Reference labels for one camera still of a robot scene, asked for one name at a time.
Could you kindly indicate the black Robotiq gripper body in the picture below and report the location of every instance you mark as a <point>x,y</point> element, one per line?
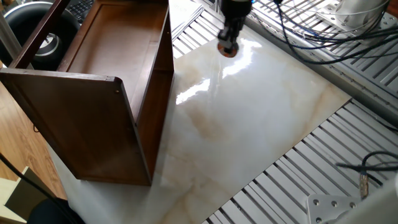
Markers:
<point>234,7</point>

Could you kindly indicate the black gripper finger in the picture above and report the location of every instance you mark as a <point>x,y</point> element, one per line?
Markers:
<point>226,34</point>
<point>237,28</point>

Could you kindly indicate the round orange silver tape roll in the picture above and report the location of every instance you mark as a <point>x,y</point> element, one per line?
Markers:
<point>228,53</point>

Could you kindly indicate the brown wooden shelf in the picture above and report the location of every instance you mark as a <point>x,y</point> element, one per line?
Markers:
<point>77,124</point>

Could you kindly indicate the black rounded object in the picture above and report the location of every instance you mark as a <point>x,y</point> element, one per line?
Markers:
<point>53,214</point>

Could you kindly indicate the perforated aluminium mounting plate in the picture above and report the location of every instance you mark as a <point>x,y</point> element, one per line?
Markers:
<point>329,15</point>

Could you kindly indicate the white marble board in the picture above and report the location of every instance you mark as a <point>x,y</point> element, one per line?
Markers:
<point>248,124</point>

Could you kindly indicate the grey cylindrical stand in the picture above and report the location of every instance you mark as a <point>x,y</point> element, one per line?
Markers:
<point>363,12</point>

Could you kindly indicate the black computer keyboard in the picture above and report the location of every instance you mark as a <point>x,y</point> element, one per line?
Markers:
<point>81,9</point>

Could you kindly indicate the cream and olive box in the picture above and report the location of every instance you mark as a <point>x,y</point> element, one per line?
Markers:
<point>12,199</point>

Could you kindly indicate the grey aluminium frame beam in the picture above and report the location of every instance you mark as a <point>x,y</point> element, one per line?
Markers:
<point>342,81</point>

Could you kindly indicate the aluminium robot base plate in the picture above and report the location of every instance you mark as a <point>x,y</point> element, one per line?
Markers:
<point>323,208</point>

